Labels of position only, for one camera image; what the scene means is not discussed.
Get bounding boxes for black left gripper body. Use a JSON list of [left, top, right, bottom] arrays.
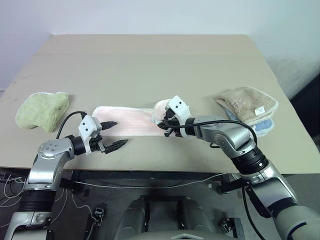
[[88, 131, 108, 154]]

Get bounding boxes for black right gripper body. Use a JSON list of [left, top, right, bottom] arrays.
[[161, 107, 185, 138]]

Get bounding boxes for pink towel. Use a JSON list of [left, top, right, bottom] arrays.
[[91, 98, 176, 138]]

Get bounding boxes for green towel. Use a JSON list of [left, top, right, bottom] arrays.
[[15, 91, 71, 133]]

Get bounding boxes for beige towel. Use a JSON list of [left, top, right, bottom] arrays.
[[213, 86, 280, 127]]

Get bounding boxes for light blue towel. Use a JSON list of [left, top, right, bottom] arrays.
[[224, 108, 275, 139]]

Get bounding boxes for black caster wheel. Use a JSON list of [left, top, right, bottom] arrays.
[[217, 216, 243, 234], [93, 206, 106, 226]]

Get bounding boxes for grey rounded robot body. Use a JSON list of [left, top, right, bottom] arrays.
[[116, 195, 216, 240]]

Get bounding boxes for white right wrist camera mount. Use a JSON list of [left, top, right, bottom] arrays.
[[164, 95, 193, 138]]

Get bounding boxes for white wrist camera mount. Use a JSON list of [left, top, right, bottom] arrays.
[[164, 95, 193, 138], [77, 114, 103, 156]]

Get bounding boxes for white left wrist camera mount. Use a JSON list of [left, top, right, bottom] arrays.
[[77, 114, 103, 156]]

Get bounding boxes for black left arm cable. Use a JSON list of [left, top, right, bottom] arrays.
[[55, 111, 88, 140]]

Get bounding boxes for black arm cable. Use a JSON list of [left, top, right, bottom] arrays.
[[55, 111, 88, 140], [167, 119, 258, 154]]

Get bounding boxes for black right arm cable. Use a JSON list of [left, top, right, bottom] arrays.
[[167, 119, 258, 154]]

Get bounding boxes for black table frame bar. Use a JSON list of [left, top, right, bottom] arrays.
[[0, 167, 241, 188]]

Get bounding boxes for black table frame bracket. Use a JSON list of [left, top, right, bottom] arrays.
[[59, 176, 84, 195], [217, 174, 247, 195]]

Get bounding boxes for thin white cable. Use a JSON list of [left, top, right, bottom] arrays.
[[71, 172, 241, 190]]

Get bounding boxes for tangled thin white wires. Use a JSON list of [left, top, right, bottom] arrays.
[[0, 173, 29, 209]]

